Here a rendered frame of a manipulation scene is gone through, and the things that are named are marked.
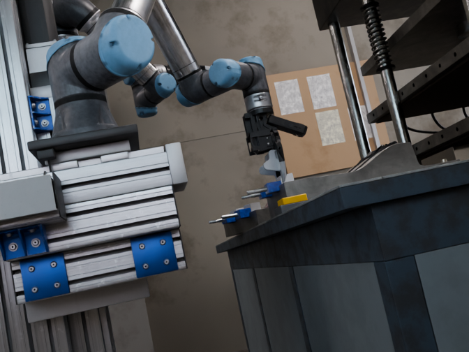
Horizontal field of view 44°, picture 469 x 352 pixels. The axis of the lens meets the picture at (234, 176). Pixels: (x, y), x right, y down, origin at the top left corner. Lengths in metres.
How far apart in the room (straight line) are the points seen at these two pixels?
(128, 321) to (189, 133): 1.70
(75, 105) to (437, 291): 0.81
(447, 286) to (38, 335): 0.91
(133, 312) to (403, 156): 2.70
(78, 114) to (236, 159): 3.64
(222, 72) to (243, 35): 3.68
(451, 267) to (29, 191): 0.75
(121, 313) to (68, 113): 2.81
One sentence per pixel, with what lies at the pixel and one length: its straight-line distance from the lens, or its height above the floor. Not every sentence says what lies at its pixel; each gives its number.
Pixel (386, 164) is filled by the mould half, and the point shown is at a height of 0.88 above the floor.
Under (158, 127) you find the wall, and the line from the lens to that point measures 4.86.
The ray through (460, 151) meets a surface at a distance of 2.34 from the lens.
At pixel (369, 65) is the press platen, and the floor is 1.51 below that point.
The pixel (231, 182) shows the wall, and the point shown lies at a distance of 4.82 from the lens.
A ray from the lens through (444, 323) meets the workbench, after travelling 0.97.
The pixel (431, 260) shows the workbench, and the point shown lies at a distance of 0.96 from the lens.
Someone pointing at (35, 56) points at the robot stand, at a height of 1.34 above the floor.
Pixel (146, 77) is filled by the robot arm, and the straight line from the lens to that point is 1.97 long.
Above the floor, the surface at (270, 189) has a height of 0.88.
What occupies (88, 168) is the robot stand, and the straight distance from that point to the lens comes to 1.25.
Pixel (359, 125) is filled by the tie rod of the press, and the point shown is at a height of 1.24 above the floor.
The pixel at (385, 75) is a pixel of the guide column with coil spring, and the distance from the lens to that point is 2.68.
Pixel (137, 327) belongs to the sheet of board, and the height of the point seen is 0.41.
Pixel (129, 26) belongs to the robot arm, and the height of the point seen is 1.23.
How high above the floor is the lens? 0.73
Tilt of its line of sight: 8 degrees up
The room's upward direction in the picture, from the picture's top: 12 degrees counter-clockwise
